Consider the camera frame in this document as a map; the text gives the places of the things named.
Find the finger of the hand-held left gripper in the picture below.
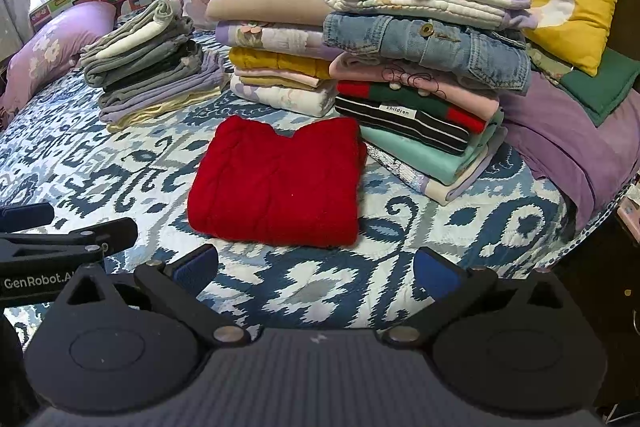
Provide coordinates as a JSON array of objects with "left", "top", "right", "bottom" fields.
[
  {"left": 0, "top": 202, "right": 56, "bottom": 234},
  {"left": 0, "top": 217, "right": 139, "bottom": 278}
]

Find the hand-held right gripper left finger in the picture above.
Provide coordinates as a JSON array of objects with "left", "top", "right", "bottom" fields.
[{"left": 52, "top": 244, "right": 251, "bottom": 349}]

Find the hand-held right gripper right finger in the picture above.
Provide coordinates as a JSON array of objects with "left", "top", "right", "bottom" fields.
[{"left": 381, "top": 246, "right": 583, "bottom": 350}]

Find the red knit sweater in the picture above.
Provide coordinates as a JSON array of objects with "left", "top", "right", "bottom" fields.
[{"left": 186, "top": 115, "right": 369, "bottom": 249}]

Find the stack of grey folded clothes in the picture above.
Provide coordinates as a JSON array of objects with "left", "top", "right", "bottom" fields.
[{"left": 80, "top": 0, "right": 227, "bottom": 132}]

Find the blue white patterned bedspread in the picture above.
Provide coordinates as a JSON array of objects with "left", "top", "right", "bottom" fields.
[{"left": 0, "top": 26, "right": 571, "bottom": 350}]

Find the mint green folded garment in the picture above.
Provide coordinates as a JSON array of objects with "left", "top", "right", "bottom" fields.
[{"left": 360, "top": 107, "right": 506, "bottom": 186}]

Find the black white striped shirt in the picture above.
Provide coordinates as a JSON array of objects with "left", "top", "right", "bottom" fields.
[{"left": 334, "top": 96, "right": 471, "bottom": 156}]

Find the purple floral pillow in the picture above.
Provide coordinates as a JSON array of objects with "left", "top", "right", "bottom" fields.
[{"left": 0, "top": 2, "right": 117, "bottom": 128}]

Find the red green striped sweater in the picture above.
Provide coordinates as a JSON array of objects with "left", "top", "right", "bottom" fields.
[{"left": 336, "top": 80, "right": 489, "bottom": 134}]

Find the pink embroidered sweatshirt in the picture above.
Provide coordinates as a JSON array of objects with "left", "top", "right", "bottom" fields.
[{"left": 328, "top": 53, "right": 502, "bottom": 120}]

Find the purple blanket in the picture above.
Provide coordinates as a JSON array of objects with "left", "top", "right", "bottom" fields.
[{"left": 500, "top": 71, "right": 640, "bottom": 231}]

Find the white floral folded cloth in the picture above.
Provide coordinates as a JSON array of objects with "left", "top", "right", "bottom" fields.
[{"left": 229, "top": 76, "right": 341, "bottom": 118}]

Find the pale pink folded garment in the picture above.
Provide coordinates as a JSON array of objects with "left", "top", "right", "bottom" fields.
[{"left": 234, "top": 67, "right": 331, "bottom": 90}]

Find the grey curtain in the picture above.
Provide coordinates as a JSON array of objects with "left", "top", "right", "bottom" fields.
[{"left": 0, "top": 0, "right": 32, "bottom": 60}]

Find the mustard yellow sweater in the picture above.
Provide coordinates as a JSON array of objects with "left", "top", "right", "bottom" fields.
[{"left": 229, "top": 47, "right": 334, "bottom": 80}]

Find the blue denim jacket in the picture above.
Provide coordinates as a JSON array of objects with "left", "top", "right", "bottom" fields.
[{"left": 322, "top": 12, "right": 532, "bottom": 96}]

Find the lilac floral folded sheet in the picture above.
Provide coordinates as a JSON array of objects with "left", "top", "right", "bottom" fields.
[{"left": 215, "top": 20, "right": 344, "bottom": 60}]

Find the dark green cloth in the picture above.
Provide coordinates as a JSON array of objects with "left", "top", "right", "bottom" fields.
[{"left": 527, "top": 42, "right": 640, "bottom": 128}]

